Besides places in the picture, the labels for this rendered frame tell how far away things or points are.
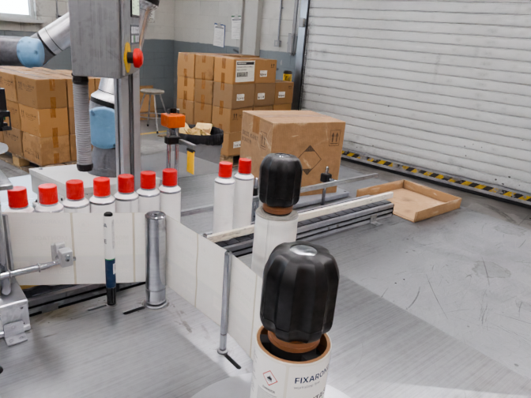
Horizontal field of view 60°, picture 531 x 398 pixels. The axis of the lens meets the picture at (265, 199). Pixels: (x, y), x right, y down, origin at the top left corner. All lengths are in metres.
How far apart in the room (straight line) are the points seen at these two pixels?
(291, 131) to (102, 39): 0.79
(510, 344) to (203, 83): 4.40
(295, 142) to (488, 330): 0.85
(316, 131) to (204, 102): 3.55
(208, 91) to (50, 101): 1.57
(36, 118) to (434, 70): 3.88
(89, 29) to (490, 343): 1.01
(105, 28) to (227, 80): 3.92
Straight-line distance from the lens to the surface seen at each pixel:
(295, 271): 0.46
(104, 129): 1.33
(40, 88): 4.44
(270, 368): 0.53
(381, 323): 0.96
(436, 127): 5.30
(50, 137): 4.54
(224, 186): 1.14
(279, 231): 0.88
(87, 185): 1.38
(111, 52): 0.98
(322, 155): 1.68
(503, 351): 1.09
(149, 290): 0.91
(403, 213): 1.70
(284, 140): 1.58
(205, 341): 0.85
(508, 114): 5.11
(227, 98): 4.88
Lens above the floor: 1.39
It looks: 19 degrees down
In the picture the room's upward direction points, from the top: 5 degrees clockwise
